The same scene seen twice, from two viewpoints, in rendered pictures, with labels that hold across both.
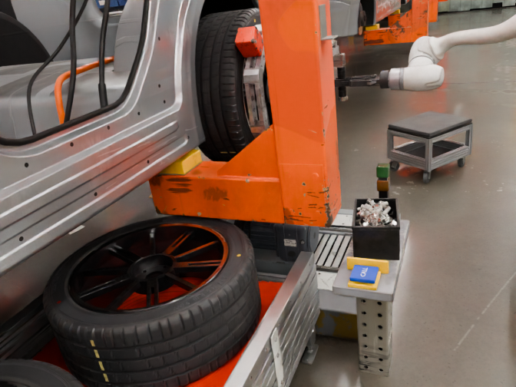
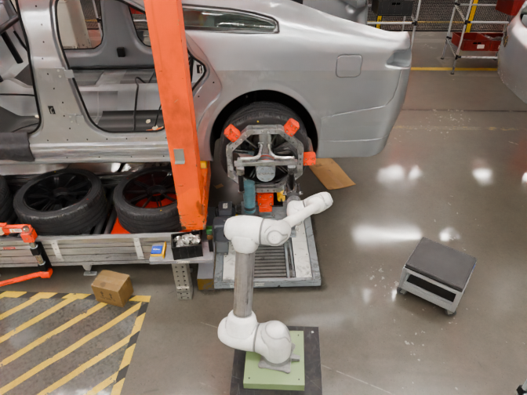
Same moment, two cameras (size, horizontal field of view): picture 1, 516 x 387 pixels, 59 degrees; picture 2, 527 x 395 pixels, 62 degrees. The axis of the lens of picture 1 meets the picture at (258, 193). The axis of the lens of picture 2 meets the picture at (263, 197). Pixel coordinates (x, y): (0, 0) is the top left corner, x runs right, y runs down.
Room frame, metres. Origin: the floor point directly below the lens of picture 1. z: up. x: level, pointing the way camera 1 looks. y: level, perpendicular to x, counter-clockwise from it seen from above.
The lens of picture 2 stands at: (0.75, -2.49, 2.59)
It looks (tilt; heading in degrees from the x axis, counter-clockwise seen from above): 38 degrees down; 63
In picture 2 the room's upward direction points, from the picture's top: 1 degrees counter-clockwise
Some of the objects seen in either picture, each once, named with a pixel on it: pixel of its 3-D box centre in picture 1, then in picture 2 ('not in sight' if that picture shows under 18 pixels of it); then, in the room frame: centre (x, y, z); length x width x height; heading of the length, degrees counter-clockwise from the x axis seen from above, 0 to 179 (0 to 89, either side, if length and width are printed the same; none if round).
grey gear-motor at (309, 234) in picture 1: (268, 244); (226, 223); (1.68, -0.01, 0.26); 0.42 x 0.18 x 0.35; 64
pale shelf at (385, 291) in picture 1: (374, 253); (183, 252); (1.23, -0.34, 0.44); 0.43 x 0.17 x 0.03; 154
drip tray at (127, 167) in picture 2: not in sight; (146, 164); (1.41, 1.48, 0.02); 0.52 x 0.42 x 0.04; 148
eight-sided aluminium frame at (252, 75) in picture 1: (278, 88); (264, 160); (1.96, -0.15, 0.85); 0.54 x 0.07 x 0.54; 154
